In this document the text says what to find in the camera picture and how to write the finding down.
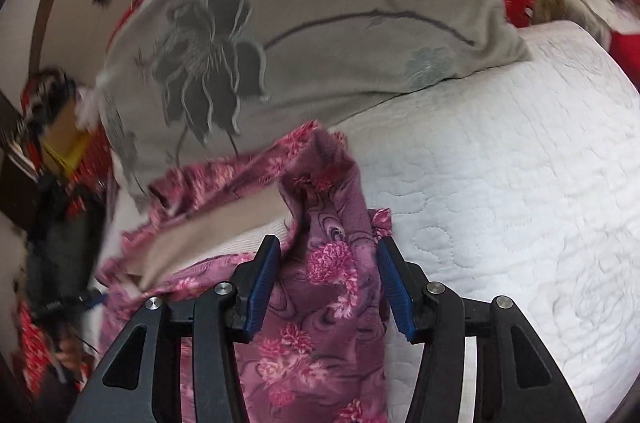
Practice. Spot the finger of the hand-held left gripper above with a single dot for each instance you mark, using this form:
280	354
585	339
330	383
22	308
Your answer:
70	304

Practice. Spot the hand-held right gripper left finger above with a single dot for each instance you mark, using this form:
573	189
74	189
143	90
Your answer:
260	290

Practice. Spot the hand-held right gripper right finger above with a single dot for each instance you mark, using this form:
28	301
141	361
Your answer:
395	290

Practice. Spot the purple floral garment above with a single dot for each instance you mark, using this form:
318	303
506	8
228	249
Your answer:
320	213

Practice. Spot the pile of dark clothes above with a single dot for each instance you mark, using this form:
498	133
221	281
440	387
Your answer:
47	95

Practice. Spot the person's left hand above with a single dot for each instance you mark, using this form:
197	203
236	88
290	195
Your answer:
70	350

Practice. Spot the olive puffer jacket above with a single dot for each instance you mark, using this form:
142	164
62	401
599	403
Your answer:
60	243

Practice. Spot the cardboard box with yellow side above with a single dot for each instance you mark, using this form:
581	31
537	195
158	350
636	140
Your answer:
62	138

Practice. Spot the white quilted bed cover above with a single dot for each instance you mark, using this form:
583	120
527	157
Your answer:
500	153

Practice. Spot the grey floral pillow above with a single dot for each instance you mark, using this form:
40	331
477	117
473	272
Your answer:
325	3

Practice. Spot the plain red cloth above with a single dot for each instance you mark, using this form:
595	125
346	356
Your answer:
625	50

